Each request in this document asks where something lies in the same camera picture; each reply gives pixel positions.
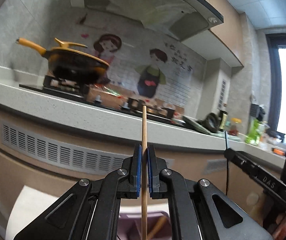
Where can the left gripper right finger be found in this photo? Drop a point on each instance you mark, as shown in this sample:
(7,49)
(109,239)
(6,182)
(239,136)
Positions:
(165,183)

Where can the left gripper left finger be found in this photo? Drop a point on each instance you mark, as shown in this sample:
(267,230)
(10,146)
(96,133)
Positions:
(123,183)

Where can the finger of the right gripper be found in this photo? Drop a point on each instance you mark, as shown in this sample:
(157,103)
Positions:
(236,158)

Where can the wooden spoon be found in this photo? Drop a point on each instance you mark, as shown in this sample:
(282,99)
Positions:
(158,226)

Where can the green plastic bag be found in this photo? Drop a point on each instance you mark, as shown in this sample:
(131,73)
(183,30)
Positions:
(256,129)

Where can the small grey vent grille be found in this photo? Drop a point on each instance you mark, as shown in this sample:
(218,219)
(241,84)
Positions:
(214,165)

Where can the yellow lid jar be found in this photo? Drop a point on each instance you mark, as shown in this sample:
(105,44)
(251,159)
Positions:
(234,126)

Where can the black round pot lid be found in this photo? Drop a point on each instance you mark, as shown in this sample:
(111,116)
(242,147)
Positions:
(211,122)

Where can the dark sauce bottle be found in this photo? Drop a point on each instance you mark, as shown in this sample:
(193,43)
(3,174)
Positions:
(223,117)

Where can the large grey vent grille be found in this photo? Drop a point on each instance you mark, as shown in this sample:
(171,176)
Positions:
(59,154)

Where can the grey stone countertop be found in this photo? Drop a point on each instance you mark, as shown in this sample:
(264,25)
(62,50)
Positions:
(100,121)

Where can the black gas stove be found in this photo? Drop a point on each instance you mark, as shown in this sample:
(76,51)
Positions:
(105,99)

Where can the yellow frying pan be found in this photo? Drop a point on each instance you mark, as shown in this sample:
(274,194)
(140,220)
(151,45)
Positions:
(64,62)

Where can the range hood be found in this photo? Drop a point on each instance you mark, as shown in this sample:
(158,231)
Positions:
(180,19)

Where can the cartoon wall sticker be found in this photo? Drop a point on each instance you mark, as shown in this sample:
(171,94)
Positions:
(153,66)

